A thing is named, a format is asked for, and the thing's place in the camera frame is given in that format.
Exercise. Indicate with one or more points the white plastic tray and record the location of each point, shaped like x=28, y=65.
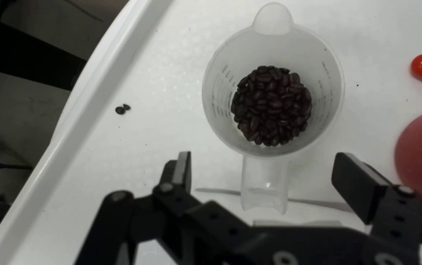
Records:
x=138, y=103

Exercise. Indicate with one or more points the clear plastic measuring jug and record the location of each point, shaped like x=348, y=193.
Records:
x=269, y=93

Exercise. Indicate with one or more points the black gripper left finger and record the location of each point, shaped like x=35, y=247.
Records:
x=176, y=174

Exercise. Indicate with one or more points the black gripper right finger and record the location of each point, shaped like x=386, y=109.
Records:
x=361, y=187

